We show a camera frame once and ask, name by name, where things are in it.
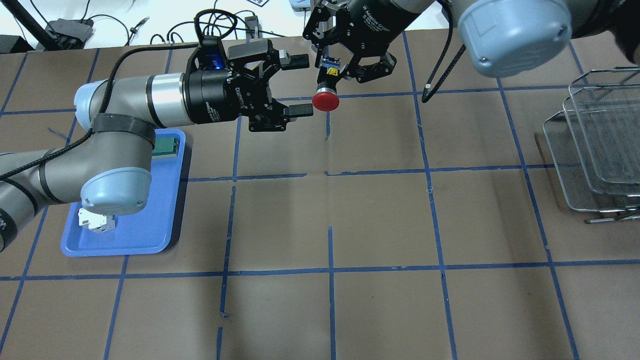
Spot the blue plastic tray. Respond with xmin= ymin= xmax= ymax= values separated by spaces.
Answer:
xmin=60 ymin=129 xmax=190 ymax=257

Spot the white circuit breaker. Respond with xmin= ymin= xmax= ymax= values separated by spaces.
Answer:
xmin=77 ymin=207 xmax=117 ymax=234

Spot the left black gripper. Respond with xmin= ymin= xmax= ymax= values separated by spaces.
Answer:
xmin=183 ymin=39 xmax=314 ymax=132

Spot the silver wire mesh shelf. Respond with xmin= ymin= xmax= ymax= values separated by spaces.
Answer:
xmin=542 ymin=66 xmax=640 ymax=224

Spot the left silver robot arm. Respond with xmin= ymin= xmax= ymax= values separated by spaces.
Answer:
xmin=0 ymin=36 xmax=314 ymax=249

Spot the black power adapter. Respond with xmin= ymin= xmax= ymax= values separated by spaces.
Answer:
xmin=243 ymin=15 xmax=263 ymax=39

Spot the red emergency stop button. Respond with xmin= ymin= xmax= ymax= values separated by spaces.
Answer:
xmin=311 ymin=55 xmax=341 ymax=112

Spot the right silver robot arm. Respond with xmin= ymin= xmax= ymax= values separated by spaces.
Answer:
xmin=302 ymin=0 xmax=640 ymax=87

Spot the green terminal block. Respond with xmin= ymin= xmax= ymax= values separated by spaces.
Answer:
xmin=151 ymin=136 xmax=180 ymax=158

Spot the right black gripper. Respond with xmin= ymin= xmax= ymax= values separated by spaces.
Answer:
xmin=302 ymin=0 xmax=426 ymax=85

